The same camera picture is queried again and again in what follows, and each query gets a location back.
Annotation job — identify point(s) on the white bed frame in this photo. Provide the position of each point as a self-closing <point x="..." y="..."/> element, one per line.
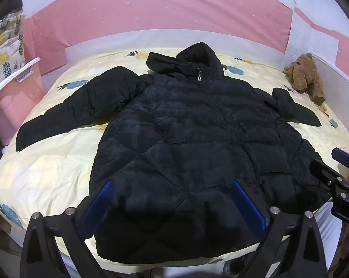
<point x="168" y="39"/>

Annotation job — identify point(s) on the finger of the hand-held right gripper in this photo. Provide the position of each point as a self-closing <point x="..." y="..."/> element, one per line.
<point x="322" y="169"/>
<point x="340" y="154"/>

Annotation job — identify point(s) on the pineapple print cloth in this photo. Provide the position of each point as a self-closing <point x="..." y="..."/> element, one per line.
<point x="6" y="52"/>

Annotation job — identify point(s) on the white foam sheet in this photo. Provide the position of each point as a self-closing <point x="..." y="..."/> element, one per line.
<point x="310" y="40"/>

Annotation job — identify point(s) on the black puffer jacket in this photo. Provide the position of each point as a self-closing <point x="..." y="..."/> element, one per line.
<point x="191" y="139"/>

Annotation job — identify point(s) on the yellow pineapple print bed sheet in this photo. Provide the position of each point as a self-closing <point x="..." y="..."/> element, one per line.
<point x="61" y="162"/>

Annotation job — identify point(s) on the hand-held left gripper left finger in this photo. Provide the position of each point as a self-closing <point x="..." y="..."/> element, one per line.
<point x="96" y="208"/>

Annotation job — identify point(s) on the brown teddy bear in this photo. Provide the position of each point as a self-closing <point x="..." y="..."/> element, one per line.
<point x="303" y="75"/>

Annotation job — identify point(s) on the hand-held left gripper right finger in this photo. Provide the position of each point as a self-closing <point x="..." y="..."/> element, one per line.
<point x="251" y="208"/>

